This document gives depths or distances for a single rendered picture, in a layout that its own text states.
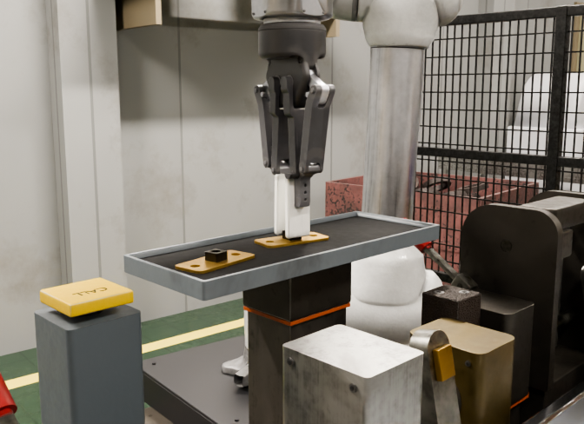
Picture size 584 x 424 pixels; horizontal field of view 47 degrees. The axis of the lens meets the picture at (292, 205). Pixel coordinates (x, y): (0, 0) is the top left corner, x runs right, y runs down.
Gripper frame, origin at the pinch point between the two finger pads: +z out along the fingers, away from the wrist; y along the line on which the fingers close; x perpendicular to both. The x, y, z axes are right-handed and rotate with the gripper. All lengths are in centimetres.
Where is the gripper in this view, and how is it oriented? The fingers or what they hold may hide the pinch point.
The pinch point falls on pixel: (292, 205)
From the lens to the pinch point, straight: 77.8
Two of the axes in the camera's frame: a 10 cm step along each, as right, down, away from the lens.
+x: 8.4, -0.9, 5.4
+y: 5.5, 1.4, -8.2
